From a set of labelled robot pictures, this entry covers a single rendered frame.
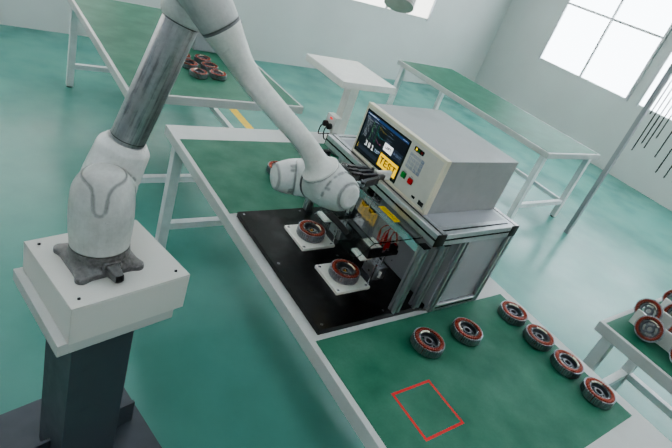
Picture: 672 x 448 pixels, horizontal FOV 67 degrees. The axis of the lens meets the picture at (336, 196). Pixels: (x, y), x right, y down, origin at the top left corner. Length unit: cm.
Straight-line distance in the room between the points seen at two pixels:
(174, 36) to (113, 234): 54
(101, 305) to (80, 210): 24
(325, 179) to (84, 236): 62
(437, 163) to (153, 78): 88
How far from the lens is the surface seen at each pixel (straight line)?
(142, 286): 146
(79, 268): 149
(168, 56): 146
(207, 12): 127
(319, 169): 130
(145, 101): 150
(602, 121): 832
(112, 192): 138
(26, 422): 225
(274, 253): 185
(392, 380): 162
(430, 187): 168
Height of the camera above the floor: 185
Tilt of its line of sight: 27 degrees down
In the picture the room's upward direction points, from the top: 20 degrees clockwise
